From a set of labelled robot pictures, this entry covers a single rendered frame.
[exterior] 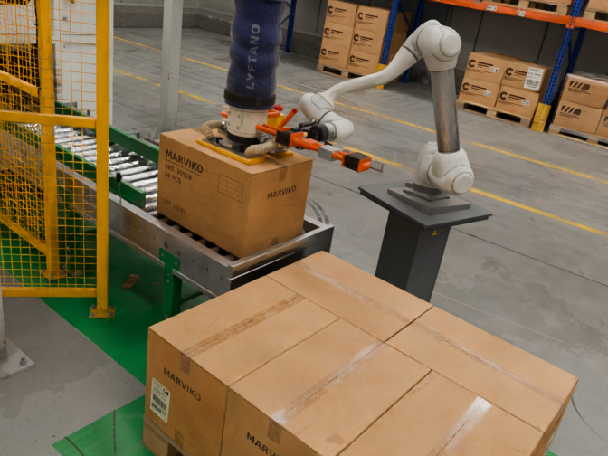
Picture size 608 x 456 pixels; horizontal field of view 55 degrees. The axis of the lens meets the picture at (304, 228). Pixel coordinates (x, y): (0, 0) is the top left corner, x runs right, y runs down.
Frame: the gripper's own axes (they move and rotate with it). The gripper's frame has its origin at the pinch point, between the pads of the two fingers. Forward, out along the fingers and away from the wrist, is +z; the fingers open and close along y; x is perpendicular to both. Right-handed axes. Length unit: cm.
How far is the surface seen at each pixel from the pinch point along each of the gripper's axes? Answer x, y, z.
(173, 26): 275, -1, -159
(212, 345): -34, 55, 69
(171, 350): -25, 57, 79
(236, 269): -7, 50, 32
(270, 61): 16.2, -28.3, 1.9
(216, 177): 21.8, 22.1, 20.0
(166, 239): 35, 54, 34
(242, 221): 3.8, 35.5, 19.8
